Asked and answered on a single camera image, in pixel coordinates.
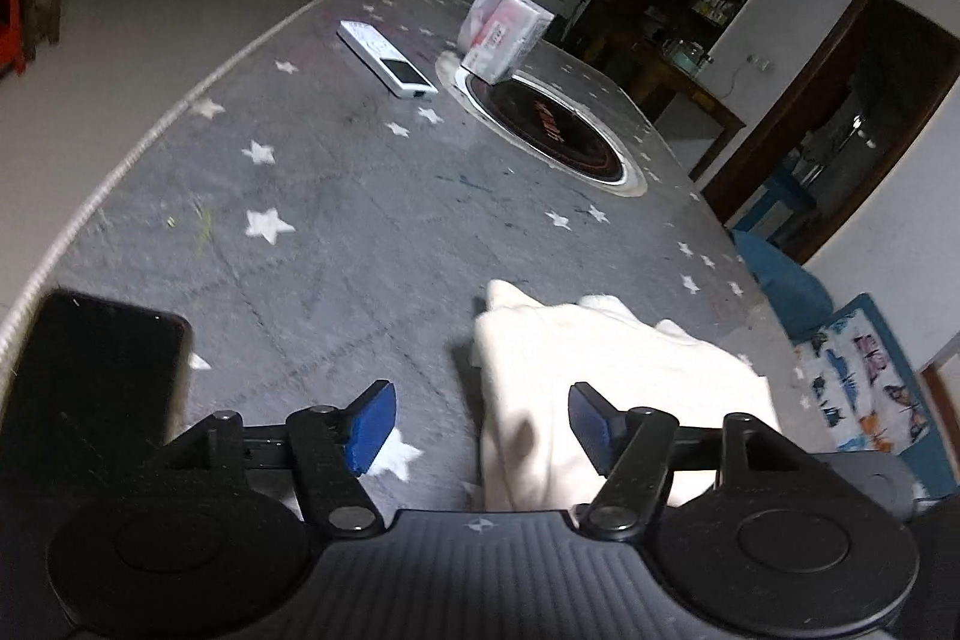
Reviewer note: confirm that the teal lidded jar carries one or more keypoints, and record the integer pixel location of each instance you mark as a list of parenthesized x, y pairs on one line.
[(686, 57)]

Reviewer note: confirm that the red plastic stool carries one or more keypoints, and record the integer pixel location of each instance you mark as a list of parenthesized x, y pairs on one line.
[(9, 18)]

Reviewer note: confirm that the blue low cabinet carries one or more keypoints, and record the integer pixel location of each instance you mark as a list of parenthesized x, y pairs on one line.
[(784, 197)]

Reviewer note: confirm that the black smartphone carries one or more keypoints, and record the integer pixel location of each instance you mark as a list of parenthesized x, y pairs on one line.
[(90, 377)]

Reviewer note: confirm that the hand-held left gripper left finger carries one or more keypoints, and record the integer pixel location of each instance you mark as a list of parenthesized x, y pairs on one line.
[(371, 430)]

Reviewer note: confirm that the round black induction cooker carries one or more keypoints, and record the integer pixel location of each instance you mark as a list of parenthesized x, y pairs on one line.
[(555, 126)]

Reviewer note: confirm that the grey star-print table cover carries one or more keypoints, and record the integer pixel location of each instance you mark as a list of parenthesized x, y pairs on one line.
[(337, 220)]

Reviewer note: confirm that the cream white garment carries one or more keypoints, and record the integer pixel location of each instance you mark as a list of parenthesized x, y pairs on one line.
[(600, 362)]

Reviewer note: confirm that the white tissue pack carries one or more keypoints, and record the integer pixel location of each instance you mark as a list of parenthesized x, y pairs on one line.
[(506, 36)]

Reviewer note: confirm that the blue sofa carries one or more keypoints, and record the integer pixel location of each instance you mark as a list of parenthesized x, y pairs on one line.
[(787, 287)]

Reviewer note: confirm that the brown wooden side table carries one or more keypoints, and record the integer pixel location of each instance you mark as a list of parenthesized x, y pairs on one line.
[(697, 100)]

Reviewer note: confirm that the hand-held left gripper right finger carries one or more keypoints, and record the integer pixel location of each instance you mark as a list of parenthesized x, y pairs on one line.
[(592, 426)]

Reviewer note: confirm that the white remote control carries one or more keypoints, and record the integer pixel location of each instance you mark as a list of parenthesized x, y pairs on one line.
[(386, 59)]

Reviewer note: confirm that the dark wooden door frame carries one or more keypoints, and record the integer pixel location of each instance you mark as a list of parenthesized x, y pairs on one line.
[(780, 130)]

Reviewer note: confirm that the butterfly print cushion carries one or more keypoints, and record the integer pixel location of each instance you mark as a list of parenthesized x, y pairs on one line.
[(862, 385)]

